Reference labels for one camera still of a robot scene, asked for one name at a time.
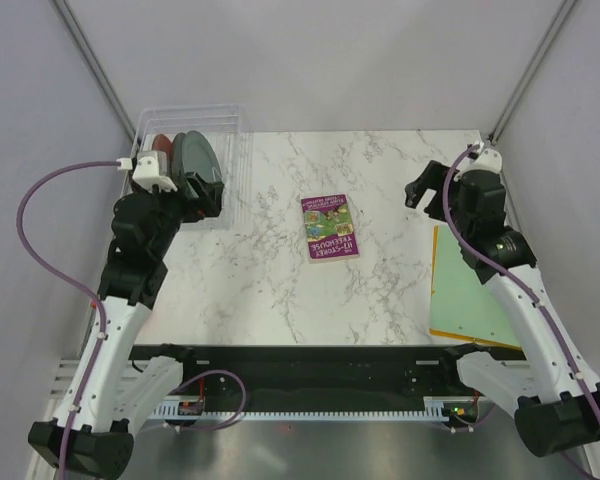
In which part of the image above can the purple treehouse book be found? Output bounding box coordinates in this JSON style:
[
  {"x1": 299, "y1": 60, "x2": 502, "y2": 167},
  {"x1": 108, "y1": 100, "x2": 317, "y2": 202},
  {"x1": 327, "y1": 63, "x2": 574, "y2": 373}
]
[{"x1": 301, "y1": 194, "x2": 359, "y2": 263}]

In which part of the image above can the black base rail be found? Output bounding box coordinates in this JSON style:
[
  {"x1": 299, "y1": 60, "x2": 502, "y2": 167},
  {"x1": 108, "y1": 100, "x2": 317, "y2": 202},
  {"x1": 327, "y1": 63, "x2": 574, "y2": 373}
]
[{"x1": 129, "y1": 343, "x2": 526, "y2": 414}]

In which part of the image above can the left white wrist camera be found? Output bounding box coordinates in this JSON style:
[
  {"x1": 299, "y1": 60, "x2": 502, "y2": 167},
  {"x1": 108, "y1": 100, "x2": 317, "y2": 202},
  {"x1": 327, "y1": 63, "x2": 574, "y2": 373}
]
[{"x1": 131, "y1": 150, "x2": 177, "y2": 192}]

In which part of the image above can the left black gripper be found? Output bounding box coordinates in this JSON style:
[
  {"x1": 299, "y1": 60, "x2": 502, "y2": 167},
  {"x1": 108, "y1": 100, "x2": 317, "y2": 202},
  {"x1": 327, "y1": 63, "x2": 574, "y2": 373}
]
[{"x1": 132, "y1": 171, "x2": 223, "y2": 257}]

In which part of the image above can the red and blue plate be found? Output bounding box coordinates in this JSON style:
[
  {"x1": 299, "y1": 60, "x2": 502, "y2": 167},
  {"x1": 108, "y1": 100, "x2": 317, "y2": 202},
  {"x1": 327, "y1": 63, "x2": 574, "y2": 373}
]
[{"x1": 151, "y1": 134, "x2": 173, "y2": 175}]

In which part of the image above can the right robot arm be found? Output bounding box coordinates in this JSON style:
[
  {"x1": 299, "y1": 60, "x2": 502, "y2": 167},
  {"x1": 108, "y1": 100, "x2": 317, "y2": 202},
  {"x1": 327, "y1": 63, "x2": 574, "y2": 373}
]
[{"x1": 405, "y1": 161, "x2": 600, "y2": 457}]

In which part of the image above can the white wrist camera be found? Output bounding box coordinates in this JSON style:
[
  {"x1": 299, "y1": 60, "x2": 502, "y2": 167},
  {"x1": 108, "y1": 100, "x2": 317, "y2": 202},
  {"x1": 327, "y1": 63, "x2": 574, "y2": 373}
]
[
  {"x1": 131, "y1": 150, "x2": 177, "y2": 192},
  {"x1": 455, "y1": 142, "x2": 502, "y2": 180}
]

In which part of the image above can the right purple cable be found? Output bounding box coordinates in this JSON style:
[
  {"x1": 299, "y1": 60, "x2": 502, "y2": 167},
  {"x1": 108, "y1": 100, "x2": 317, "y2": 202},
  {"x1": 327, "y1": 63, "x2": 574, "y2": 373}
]
[{"x1": 442, "y1": 143, "x2": 600, "y2": 479}]

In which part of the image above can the green paper folder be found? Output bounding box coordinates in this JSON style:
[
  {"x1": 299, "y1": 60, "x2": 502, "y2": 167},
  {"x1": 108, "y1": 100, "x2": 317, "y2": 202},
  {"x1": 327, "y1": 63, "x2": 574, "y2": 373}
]
[{"x1": 428, "y1": 224, "x2": 524, "y2": 349}]

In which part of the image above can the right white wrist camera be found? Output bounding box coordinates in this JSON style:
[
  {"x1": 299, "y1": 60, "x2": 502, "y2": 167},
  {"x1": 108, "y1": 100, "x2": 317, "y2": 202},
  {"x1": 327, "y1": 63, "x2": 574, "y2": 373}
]
[{"x1": 455, "y1": 142, "x2": 502, "y2": 180}]

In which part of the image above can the purple cable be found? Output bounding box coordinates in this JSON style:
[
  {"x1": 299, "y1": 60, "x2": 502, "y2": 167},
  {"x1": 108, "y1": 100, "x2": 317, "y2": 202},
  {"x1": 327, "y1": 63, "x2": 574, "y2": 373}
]
[
  {"x1": 17, "y1": 158, "x2": 126, "y2": 480},
  {"x1": 442, "y1": 143, "x2": 600, "y2": 479}
]

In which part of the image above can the grey-blue plate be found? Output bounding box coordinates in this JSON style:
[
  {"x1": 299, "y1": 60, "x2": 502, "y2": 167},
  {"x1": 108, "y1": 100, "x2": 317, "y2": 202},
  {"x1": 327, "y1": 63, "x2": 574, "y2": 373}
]
[{"x1": 183, "y1": 131, "x2": 223, "y2": 183}]

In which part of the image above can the clear wire dish rack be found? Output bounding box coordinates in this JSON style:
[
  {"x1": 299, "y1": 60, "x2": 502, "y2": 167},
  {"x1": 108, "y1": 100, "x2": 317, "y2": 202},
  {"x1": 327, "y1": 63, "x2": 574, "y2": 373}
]
[{"x1": 131, "y1": 104, "x2": 253, "y2": 231}]

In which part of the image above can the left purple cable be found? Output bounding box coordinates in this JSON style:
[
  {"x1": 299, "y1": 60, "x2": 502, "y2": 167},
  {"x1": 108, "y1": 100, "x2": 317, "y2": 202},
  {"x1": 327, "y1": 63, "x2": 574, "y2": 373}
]
[{"x1": 17, "y1": 158, "x2": 126, "y2": 480}]

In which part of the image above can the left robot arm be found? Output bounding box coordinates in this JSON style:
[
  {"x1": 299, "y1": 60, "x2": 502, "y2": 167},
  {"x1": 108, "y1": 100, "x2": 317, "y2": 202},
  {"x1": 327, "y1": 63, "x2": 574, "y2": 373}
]
[{"x1": 28, "y1": 173, "x2": 224, "y2": 479}]

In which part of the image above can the dark teal glazed plate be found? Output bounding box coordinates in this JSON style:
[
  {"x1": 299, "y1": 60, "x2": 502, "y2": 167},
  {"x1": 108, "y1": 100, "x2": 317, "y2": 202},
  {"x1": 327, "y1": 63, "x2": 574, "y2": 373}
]
[{"x1": 170, "y1": 132, "x2": 186, "y2": 189}]

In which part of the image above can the white slotted cable duct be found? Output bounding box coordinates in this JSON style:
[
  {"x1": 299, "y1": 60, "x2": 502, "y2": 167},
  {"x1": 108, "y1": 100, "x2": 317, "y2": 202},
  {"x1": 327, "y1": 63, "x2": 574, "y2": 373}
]
[{"x1": 148, "y1": 397, "x2": 477, "y2": 424}]

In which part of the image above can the aluminium frame rail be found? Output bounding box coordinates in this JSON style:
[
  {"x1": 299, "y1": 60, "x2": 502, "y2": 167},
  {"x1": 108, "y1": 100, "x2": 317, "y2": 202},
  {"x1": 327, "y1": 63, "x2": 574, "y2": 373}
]
[{"x1": 50, "y1": 360, "x2": 149, "y2": 400}]

